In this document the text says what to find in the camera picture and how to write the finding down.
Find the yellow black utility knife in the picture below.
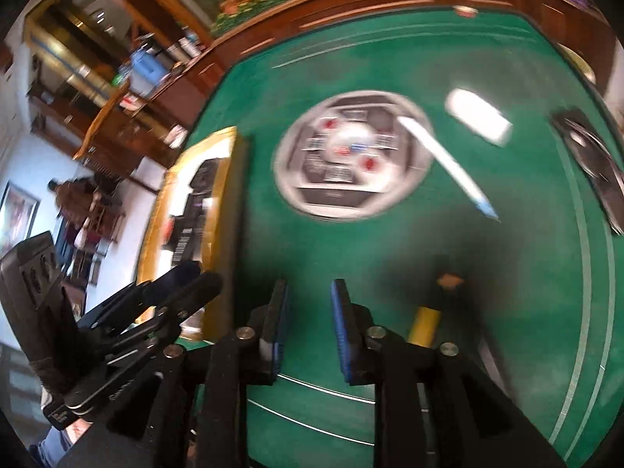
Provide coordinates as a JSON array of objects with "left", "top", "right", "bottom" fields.
[{"left": 406, "top": 271, "right": 464, "bottom": 350}]

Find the white pen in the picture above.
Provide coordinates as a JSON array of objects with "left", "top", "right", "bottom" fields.
[{"left": 398, "top": 116, "right": 499, "bottom": 221}]

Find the white plastic cup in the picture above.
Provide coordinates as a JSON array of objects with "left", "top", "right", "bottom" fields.
[{"left": 445, "top": 89, "right": 513, "bottom": 146}]

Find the blue sleeved left forearm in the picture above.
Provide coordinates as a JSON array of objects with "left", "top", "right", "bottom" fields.
[{"left": 28, "top": 418, "right": 91, "bottom": 468}]

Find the yellow cardboard tray box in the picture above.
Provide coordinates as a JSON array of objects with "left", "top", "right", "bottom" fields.
[{"left": 136, "top": 127, "right": 248, "bottom": 342}]

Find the seated person in brown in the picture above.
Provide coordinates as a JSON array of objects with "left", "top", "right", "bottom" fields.
[{"left": 48, "top": 174, "right": 124, "bottom": 275}]

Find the round mahjong table control panel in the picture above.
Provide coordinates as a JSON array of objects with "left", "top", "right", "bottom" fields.
[{"left": 273, "top": 90, "right": 434, "bottom": 221}]

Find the wooden chair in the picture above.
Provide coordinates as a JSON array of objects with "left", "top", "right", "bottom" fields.
[{"left": 73, "top": 80, "right": 186, "bottom": 169}]

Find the blue water jug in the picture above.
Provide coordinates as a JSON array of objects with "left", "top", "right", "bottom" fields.
[{"left": 130, "top": 50, "right": 168, "bottom": 96}]

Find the small red white token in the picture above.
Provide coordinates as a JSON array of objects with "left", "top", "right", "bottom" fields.
[{"left": 454, "top": 5, "right": 479, "bottom": 18}]

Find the framed wall painting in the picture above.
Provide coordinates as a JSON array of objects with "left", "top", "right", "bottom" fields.
[{"left": 0, "top": 182, "right": 40, "bottom": 257}]

